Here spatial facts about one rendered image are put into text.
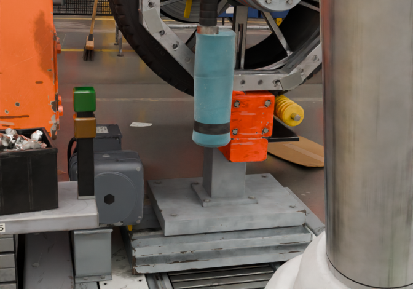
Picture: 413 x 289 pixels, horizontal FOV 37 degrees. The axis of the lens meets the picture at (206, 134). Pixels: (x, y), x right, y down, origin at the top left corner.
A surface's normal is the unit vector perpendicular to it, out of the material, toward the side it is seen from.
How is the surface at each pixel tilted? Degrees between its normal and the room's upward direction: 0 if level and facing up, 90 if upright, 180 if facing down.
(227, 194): 90
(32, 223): 90
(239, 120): 90
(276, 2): 90
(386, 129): 108
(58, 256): 0
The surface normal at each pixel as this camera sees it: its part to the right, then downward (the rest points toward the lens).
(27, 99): 0.25, 0.29
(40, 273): 0.04, -0.96
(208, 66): -0.30, 0.23
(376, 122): -0.35, 0.54
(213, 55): -0.08, 0.25
